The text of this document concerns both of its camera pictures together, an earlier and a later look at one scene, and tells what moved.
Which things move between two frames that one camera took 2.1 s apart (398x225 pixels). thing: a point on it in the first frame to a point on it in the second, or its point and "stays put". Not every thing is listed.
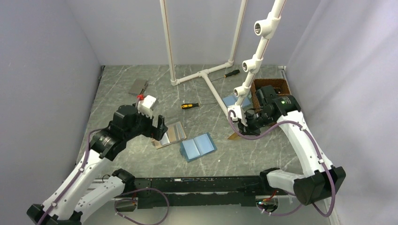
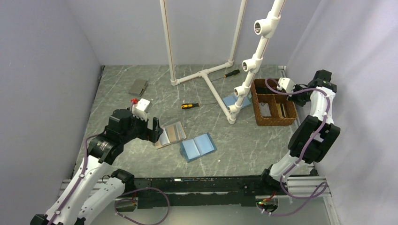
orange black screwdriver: [187, 105] stays put
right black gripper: [247, 130] to [291, 97]
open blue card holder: [194, 148] stays put
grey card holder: [139, 86] stays put
